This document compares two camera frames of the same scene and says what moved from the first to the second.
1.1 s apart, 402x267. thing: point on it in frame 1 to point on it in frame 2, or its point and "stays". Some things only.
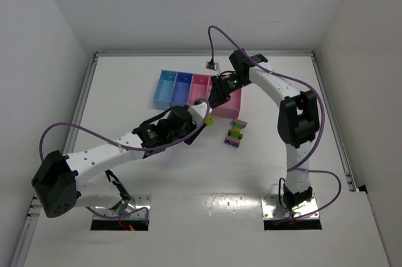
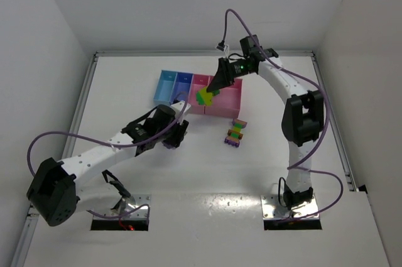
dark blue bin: x=181 y=90 stays
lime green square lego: x=209 y=120 to x=207 y=97
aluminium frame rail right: x=334 y=122 stays
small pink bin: x=200 y=88 stays
